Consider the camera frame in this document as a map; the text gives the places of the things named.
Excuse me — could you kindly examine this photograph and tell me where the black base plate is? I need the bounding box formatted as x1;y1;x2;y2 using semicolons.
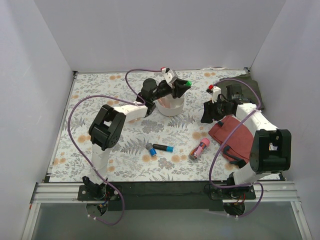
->
77;181;256;211

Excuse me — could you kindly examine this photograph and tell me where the blue and grey cap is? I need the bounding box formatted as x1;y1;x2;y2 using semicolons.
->
145;142;157;157

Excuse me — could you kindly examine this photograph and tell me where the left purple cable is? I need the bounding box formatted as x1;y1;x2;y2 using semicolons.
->
67;67;166;226

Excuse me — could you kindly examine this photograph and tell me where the floral patterned mat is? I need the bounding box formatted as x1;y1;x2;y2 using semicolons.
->
49;69;245;182

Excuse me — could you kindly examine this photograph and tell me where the aluminium frame rail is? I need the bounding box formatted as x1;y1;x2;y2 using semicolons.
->
22;181;312;240

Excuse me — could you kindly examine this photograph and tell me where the purple cable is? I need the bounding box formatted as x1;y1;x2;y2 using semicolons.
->
208;78;265;219
67;67;166;226

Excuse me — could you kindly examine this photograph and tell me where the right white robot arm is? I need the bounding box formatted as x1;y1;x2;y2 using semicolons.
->
201;84;292;199

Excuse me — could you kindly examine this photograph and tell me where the blue-capped black highlighter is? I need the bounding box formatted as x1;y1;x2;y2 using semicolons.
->
152;144;174;153

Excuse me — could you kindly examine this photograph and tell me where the red cloth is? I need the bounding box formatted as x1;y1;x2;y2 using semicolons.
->
208;115;254;169

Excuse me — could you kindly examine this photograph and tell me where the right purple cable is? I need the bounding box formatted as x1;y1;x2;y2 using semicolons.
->
208;78;265;219

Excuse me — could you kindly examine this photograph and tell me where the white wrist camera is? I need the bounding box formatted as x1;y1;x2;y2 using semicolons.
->
206;84;221;103
160;67;178;88

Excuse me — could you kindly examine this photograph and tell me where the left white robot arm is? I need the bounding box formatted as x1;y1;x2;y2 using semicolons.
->
82;78;192;200

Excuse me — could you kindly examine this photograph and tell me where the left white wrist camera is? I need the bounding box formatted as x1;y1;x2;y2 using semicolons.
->
160;67;178;88

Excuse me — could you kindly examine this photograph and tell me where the white round compartment organizer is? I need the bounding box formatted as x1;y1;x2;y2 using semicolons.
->
155;95;185;117

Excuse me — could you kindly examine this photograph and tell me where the dark green cloth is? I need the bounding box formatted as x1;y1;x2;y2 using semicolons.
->
217;73;265;111

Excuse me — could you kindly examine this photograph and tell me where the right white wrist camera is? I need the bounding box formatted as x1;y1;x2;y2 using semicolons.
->
206;84;221;103

